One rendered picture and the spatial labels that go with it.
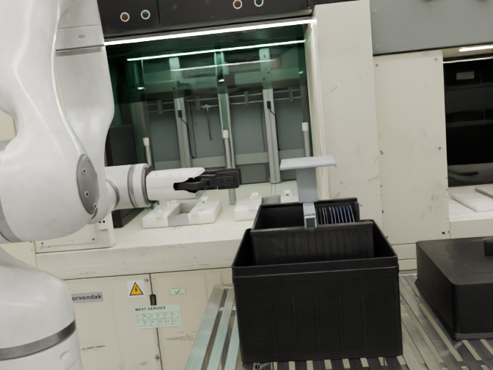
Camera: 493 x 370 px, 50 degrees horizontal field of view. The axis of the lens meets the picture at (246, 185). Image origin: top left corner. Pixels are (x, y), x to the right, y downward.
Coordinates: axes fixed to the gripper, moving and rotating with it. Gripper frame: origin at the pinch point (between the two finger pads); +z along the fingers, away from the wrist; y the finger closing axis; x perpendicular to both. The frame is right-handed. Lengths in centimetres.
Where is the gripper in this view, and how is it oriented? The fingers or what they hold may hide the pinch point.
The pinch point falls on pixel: (229, 178)
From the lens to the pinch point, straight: 99.2
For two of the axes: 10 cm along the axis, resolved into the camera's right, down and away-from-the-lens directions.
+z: 9.9, -0.8, -1.1
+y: -1.0, 1.7, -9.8
